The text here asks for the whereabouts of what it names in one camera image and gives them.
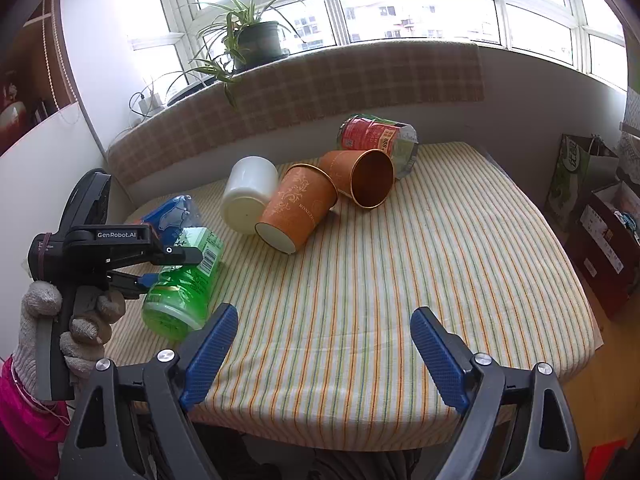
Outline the beaded blind cord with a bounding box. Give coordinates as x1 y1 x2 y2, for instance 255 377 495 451
41 0 65 112

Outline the brown wooden shelf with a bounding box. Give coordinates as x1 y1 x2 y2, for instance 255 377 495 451
0 0 82 157

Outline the person's left hand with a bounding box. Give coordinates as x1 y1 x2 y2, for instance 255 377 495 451
11 280 127 402

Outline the red label clear cup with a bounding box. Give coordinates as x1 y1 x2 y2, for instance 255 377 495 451
337 114 420 181

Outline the green paper bag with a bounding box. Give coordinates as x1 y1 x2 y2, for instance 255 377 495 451
544 133 621 232

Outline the orange patterned paper cup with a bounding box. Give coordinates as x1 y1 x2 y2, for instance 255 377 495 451
318 148 395 209
255 162 340 254

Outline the person's left forearm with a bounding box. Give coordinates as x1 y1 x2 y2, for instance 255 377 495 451
0 354 72 444

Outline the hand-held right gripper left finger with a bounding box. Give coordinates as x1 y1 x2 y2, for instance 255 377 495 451
59 303 240 480

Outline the brown plaid cloth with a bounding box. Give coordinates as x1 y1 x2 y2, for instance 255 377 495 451
106 40 486 189

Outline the white cup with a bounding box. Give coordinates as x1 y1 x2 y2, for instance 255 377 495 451
221 156 279 235

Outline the grey round tray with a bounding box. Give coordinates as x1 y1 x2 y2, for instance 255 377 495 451
166 81 212 107

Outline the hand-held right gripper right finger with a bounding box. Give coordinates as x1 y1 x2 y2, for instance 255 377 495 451
410 306 586 480

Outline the striped table cloth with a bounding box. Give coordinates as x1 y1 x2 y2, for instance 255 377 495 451
105 141 604 449

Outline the white charger with cable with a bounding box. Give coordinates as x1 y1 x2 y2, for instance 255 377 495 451
128 76 166 120

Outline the potted spider plant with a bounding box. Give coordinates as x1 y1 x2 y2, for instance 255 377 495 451
172 0 306 109

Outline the blue plastic packet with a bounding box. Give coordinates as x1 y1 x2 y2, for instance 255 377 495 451
141 195 204 241

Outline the green plastic bottle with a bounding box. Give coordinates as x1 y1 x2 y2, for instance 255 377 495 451
141 227 225 344

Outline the dark red cardboard box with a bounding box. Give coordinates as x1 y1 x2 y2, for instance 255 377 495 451
565 180 640 322

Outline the white window frame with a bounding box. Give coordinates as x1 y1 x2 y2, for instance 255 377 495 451
125 0 632 95

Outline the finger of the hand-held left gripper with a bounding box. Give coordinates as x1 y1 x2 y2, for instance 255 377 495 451
106 270 160 302
149 244 204 268

